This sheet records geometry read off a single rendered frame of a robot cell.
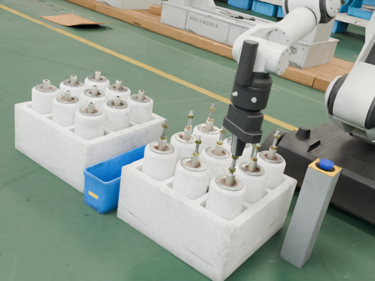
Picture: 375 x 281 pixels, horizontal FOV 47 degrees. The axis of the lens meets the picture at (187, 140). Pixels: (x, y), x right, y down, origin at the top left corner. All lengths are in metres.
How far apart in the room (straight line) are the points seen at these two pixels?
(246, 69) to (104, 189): 0.60
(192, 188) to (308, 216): 0.33
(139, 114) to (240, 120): 0.61
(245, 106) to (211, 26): 2.69
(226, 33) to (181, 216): 2.56
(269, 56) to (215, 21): 2.68
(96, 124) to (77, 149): 0.10
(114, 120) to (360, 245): 0.91
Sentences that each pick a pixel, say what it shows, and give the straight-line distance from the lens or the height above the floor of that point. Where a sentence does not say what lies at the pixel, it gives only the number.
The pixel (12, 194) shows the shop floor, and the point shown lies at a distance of 1.45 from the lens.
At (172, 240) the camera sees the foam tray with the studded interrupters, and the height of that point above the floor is 0.05.
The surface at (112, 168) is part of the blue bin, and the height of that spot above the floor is 0.08.
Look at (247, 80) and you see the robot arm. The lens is 0.95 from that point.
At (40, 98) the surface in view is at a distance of 1.56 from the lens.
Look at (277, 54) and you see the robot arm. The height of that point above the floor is 0.61.
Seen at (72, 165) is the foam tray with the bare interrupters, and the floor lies 0.08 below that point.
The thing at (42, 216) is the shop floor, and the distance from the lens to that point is 1.35.
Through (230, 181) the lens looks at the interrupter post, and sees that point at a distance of 1.11.
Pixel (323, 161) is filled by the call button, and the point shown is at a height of 0.33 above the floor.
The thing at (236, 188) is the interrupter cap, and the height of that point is 0.25.
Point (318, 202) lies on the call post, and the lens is 1.21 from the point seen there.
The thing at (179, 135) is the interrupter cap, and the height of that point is 0.25.
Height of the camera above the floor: 0.81
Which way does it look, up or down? 25 degrees down
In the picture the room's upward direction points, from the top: 10 degrees clockwise
